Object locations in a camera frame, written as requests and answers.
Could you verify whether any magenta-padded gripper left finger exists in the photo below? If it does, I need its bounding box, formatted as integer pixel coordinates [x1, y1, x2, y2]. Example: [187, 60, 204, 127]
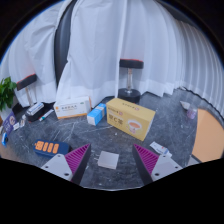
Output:
[40, 143, 92, 186]

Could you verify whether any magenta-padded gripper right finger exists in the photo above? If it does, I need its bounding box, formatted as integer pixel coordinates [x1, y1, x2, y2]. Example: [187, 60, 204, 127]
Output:
[131, 143, 184, 186]

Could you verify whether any white charger block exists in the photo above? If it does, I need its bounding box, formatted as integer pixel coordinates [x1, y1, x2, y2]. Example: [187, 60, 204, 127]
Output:
[97, 150, 120, 171]

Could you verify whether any white printed sachet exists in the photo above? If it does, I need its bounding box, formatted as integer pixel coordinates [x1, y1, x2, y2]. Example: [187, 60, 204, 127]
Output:
[148, 141, 174, 158]

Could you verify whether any white marker pen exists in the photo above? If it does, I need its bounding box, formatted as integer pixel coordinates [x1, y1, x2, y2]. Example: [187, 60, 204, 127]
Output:
[37, 108, 55, 122]

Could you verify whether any large yellow box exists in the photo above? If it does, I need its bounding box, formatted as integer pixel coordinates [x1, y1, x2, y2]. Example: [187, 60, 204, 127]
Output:
[105, 97, 157, 142]

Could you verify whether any black tray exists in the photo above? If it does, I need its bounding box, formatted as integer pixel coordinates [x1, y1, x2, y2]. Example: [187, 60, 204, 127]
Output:
[24, 102, 55, 123]

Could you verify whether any orange flat pad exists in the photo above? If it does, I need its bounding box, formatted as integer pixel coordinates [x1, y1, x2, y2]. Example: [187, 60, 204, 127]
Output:
[191, 107, 224, 164]

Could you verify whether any small pale bottles pack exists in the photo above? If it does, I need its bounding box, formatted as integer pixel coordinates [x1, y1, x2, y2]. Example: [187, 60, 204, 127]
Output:
[19, 114, 28, 129]

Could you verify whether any white box with orange stripe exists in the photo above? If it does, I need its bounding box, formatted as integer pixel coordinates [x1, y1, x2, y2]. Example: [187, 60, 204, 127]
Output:
[52, 96, 93, 120]

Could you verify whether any small clear bottle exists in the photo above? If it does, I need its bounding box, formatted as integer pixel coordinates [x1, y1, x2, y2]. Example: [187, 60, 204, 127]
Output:
[186, 106, 199, 121]

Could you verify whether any blue and white box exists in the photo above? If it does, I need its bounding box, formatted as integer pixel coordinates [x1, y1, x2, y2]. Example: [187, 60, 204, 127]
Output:
[86, 102, 108, 127]

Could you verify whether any small blue pack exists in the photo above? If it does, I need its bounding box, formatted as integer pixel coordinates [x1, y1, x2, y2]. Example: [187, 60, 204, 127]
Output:
[0, 131, 10, 147]

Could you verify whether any small white cone item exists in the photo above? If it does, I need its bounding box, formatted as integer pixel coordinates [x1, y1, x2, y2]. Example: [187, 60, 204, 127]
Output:
[179, 100, 192, 111]

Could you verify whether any purple printed box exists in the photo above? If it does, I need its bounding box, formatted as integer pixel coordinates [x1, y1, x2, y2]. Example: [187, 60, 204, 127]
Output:
[2, 111, 18, 136]

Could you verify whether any black and orange bar stool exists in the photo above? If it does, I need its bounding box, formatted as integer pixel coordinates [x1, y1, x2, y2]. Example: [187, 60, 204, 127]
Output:
[117, 58, 145, 104]
[15, 73, 39, 108]

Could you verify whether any green potted plant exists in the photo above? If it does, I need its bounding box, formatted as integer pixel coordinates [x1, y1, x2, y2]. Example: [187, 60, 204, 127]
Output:
[0, 76, 18, 113]

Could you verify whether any white curtain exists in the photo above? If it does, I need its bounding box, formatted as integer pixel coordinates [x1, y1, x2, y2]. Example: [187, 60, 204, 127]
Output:
[54, 0, 224, 118]
[0, 1, 66, 108]

